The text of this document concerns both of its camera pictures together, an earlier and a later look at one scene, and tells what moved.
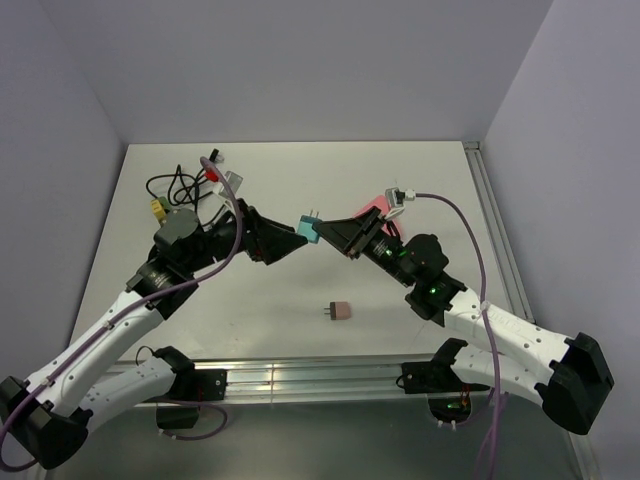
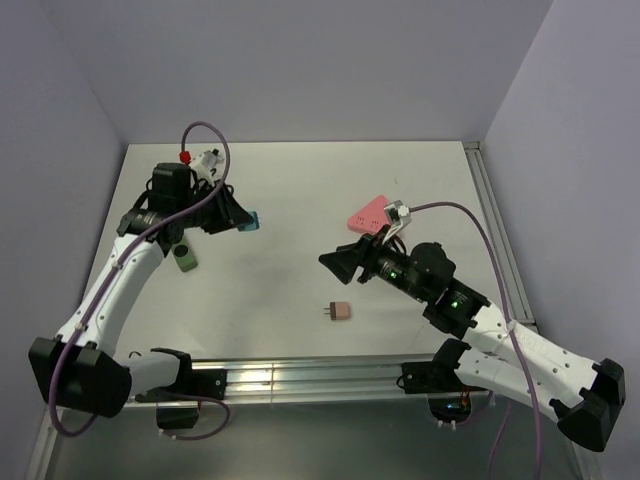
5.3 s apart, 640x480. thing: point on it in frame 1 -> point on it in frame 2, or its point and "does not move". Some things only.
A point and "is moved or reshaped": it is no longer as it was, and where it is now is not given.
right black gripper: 352,235 -> 345,260
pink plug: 339,310 does not move
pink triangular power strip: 383,204 does not move
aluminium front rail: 315,379 does not move
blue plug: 305,227 is moved or reshaped
